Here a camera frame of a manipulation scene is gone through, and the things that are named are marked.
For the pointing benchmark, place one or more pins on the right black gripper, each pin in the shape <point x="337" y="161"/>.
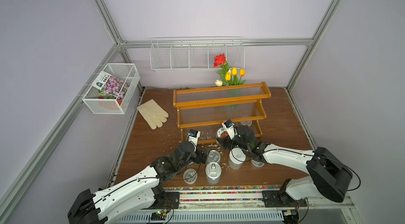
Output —
<point x="222" y="142"/>

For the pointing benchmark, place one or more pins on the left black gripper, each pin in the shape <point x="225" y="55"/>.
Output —
<point x="203" y="159"/>

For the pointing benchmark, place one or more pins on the tall white Ideal jar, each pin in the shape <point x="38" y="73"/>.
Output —
<point x="236" y="158"/>

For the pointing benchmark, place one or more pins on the tomato label seed jar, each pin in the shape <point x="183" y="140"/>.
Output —
<point x="221" y="134"/>

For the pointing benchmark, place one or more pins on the orange wooden glass shelf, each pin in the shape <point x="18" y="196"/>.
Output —
<point x="206" y="109"/>

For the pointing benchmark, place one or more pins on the clear tub shelf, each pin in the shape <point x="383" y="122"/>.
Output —
<point x="246" y="123"/>

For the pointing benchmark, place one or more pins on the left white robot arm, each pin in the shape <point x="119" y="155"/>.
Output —
<point x="140" y="191"/>

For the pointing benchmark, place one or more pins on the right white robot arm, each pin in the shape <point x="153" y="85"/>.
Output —
<point x="326" y="176"/>

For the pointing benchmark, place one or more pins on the purple flower seed packet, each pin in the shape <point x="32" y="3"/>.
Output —
<point x="110" y="86"/>

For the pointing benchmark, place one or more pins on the teal glass vase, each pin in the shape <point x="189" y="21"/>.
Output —
<point x="234" y="108"/>

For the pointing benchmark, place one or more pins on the cream work glove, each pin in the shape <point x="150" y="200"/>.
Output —
<point x="153" y="114"/>

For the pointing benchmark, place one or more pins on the artificial flower bouquet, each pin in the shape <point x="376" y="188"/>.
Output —
<point x="229" y="76"/>

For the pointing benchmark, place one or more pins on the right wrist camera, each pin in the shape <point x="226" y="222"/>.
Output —
<point x="228" y="125"/>

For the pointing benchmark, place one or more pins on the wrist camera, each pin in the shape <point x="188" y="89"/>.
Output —
<point x="193" y="136"/>
<point x="228" y="125"/>

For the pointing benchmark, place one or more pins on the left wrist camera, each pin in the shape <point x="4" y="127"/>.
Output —
<point x="193" y="136"/>

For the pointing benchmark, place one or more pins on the metal base rail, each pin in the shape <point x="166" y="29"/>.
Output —
<point x="243" y="205"/>

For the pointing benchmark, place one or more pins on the long white wire basket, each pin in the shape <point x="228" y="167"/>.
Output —
<point x="198" y="53"/>

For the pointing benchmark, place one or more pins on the small white wire basket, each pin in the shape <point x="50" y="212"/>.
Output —
<point x="101" y="105"/>

